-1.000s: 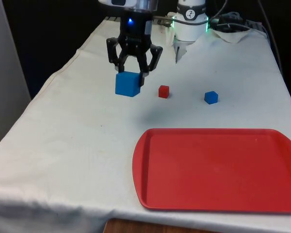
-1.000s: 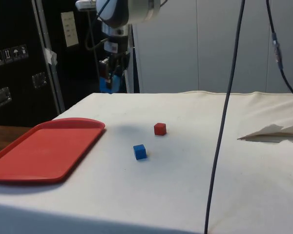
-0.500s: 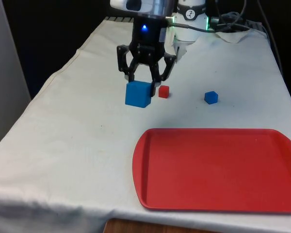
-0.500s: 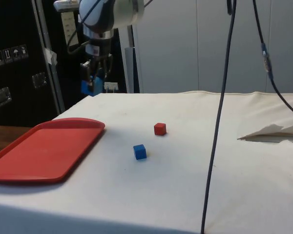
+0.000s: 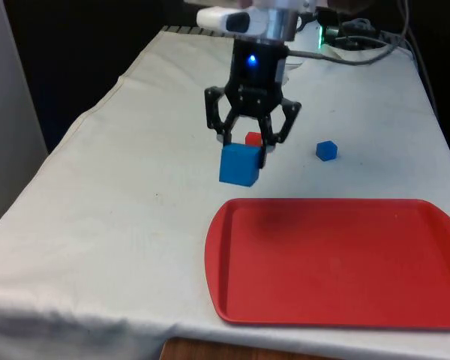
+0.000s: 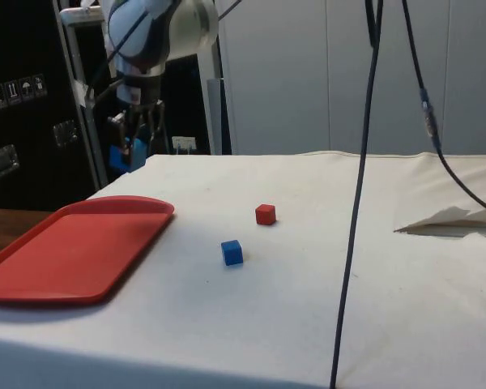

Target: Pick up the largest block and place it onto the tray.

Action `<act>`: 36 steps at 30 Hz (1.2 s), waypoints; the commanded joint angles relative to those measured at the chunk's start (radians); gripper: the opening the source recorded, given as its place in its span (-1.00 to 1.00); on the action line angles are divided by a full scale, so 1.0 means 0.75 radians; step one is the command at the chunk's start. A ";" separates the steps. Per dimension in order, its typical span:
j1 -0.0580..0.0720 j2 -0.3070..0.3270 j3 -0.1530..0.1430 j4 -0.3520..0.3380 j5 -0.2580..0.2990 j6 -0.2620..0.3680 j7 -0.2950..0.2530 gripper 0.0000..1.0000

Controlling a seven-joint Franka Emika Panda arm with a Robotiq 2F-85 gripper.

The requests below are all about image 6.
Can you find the pale locker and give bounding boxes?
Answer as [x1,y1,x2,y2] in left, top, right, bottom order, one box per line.
[217,0,329,156]
[449,0,486,156]
[326,0,451,156]

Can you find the small red cube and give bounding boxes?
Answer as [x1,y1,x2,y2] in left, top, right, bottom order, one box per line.
[254,203,277,225]

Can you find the red tray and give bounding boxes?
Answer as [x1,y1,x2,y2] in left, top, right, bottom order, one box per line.
[0,195,176,306]

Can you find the black cable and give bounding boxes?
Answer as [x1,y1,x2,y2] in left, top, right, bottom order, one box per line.
[89,7,153,107]
[328,0,386,389]
[399,0,486,226]

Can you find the small blue cube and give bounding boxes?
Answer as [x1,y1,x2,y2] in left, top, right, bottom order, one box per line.
[220,239,244,267]

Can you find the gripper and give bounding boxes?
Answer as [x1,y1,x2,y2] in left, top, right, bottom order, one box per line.
[107,77,166,162]

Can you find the white power socket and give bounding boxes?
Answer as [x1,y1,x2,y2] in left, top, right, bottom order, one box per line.
[171,136,198,156]

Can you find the black cabinet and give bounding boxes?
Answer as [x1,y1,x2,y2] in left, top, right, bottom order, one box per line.
[0,0,109,212]

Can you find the large blue block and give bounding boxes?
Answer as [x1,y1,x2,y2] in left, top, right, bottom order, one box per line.
[108,139,149,174]

